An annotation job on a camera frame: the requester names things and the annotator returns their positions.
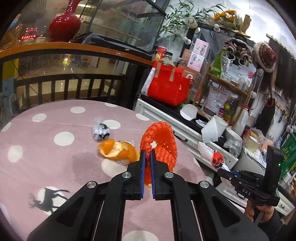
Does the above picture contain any wooden curved railing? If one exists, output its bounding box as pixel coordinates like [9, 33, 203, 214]
[1, 42, 152, 111]

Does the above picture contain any white plastic jug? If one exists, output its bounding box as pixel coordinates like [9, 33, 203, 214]
[233, 107, 249, 136]

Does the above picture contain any orange foam fruit net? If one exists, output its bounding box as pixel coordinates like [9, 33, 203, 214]
[139, 121, 178, 186]

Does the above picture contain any red fabric tote bag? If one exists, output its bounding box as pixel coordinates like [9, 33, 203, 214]
[141, 58, 191, 106]

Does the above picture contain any orange peel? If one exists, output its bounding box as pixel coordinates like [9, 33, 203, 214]
[98, 139, 139, 163]

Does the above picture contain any wooden shelf rack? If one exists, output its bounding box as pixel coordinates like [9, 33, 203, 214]
[193, 62, 254, 127]

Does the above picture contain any clear crumpled plastic bag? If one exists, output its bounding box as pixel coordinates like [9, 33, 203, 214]
[223, 132, 242, 158]

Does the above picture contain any person's right hand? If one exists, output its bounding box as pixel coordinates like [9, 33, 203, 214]
[244, 200, 274, 223]

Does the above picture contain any red ceramic vase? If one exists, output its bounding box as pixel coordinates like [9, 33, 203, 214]
[48, 0, 81, 42]

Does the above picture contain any red snack canister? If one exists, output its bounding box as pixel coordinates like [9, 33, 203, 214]
[154, 46, 167, 62]

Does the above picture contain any black white candy wrapper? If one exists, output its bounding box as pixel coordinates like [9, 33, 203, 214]
[92, 117, 110, 142]

